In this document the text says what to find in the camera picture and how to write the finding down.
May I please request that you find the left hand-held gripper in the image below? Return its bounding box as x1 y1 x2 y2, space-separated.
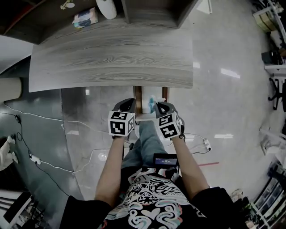
108 98 137 137

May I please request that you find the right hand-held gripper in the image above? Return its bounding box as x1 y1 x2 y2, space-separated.
154 102 186 140

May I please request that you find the teal item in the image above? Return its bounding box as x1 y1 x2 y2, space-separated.
148 95 157 113

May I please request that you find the person's left forearm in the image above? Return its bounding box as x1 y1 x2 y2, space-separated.
94 135 126 208

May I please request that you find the person's right forearm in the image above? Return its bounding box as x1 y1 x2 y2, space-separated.
171 136 210 202

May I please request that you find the clear drawer storage unit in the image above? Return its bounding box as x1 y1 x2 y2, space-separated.
252 178 286 225

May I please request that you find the blue jeans leg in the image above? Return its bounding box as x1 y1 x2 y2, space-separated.
122 120 177 172

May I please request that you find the black device with screen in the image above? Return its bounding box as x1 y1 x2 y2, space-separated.
153 153 180 167

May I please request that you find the red tape strip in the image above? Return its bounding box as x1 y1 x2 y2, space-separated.
198 161 220 167

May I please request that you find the black printed shirt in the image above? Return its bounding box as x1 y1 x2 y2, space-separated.
64 166 246 229

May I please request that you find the white power adapter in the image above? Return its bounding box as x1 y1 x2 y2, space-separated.
29 153 42 165

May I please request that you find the grey wooden desk shelf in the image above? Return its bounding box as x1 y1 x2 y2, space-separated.
121 0 200 29

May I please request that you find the black office chair base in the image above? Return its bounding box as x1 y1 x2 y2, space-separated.
267 77 286 110

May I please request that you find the pastel tissue pack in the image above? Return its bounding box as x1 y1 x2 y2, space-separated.
72 7 99 30

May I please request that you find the white plastic object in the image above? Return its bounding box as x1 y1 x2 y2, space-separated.
0 134 19 171

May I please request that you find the beige paper roll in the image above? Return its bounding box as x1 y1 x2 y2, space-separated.
0 77 23 99

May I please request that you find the white ceramic vase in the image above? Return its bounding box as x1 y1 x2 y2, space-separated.
96 0 118 20

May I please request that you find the black box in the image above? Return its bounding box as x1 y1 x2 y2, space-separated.
261 51 282 66

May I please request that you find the white sheet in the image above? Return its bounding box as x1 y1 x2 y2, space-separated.
196 0 213 15

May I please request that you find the white shelf unit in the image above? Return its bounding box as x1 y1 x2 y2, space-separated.
0 190 34 229

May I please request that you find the white metal rack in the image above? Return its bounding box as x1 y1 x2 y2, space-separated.
252 0 286 34

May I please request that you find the long white cable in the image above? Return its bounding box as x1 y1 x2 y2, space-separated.
3 100 112 136

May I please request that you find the black cable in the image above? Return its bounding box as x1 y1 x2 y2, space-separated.
0 112 70 197

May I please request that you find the white metal frame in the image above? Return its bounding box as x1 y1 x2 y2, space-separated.
259 126 286 157

